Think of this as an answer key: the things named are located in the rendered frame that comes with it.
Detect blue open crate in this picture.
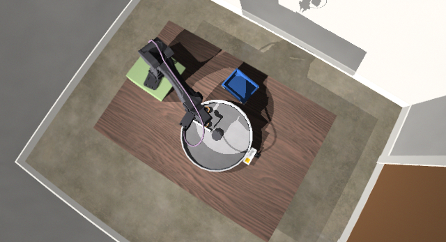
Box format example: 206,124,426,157
222,69,259,104

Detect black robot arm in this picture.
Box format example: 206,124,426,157
138,37,212,129

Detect grey round turntable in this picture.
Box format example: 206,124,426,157
180,100,261,172

